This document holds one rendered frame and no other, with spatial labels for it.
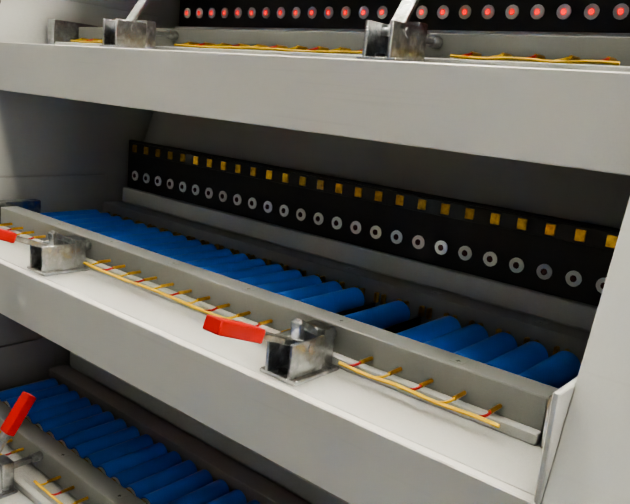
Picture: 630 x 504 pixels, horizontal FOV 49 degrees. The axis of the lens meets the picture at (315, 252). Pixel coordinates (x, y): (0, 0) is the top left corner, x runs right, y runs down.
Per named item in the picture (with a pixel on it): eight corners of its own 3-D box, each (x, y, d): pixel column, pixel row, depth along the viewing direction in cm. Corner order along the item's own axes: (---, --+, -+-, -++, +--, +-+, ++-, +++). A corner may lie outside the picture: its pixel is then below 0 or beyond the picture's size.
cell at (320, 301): (363, 313, 53) (307, 329, 48) (344, 307, 54) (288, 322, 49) (366, 290, 53) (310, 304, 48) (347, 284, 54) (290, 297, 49)
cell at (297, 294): (342, 306, 54) (286, 321, 49) (324, 300, 55) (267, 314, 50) (344, 283, 54) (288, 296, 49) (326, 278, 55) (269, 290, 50)
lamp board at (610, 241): (622, 314, 45) (638, 234, 44) (124, 187, 78) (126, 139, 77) (627, 311, 46) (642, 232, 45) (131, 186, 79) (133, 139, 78)
